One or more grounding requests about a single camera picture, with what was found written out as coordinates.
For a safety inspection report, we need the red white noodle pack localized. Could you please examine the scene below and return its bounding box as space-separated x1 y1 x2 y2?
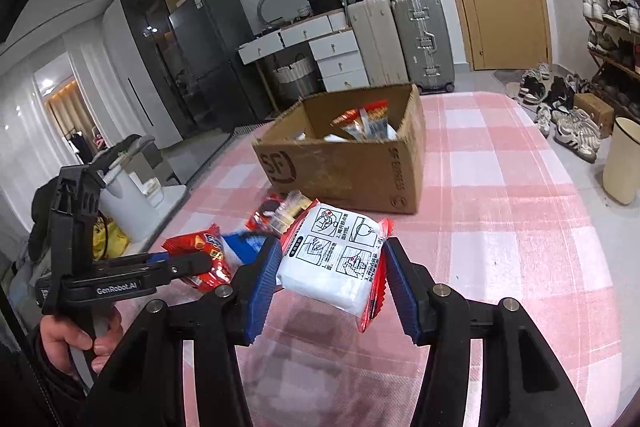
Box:
276 200 395 333

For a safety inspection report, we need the person's left hand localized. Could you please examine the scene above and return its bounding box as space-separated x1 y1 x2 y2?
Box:
39 308 124 376

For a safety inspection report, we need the blue snack bag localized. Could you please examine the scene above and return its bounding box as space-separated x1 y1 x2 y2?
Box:
221 231 267 277

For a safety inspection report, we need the red oreo snack pack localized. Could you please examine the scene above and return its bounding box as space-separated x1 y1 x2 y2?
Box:
245 194 283 232

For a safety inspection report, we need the yellow plastic bag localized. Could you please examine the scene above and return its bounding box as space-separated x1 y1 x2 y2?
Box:
92 218 130 261

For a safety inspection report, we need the red chips bag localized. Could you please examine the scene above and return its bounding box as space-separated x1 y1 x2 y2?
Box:
162 225 232 293

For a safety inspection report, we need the pink checkered tablecloth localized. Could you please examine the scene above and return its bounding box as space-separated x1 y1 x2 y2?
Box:
114 91 624 427

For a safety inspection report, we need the SF cardboard box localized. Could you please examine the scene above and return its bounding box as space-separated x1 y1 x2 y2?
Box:
253 83 425 215

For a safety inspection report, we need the orange noodle snack bag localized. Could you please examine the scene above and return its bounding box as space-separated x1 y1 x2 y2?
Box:
331 100 397 142

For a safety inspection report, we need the woven laundry basket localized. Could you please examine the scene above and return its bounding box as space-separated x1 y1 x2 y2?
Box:
273 55 319 101

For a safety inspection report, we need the white drawer desk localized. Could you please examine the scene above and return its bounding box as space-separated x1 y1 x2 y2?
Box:
238 10 370 114

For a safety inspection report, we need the cream waste bin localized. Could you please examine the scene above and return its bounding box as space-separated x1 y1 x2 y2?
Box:
603 117 640 205

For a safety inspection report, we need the dark grey refrigerator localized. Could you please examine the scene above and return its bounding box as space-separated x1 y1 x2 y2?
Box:
169 0 273 132

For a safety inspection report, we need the small cardboard box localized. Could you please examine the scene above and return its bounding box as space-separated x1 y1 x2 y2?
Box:
574 93 615 139

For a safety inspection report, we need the black glass cabinet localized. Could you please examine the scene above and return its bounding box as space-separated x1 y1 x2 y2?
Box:
119 0 206 139

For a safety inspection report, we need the beige suitcase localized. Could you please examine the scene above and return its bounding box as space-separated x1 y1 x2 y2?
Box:
347 0 409 87

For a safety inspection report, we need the silver suitcase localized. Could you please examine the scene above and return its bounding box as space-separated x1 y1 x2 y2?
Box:
392 0 456 93

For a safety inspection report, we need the wooden shoe rack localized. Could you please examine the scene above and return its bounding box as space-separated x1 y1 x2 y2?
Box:
578 0 639 121

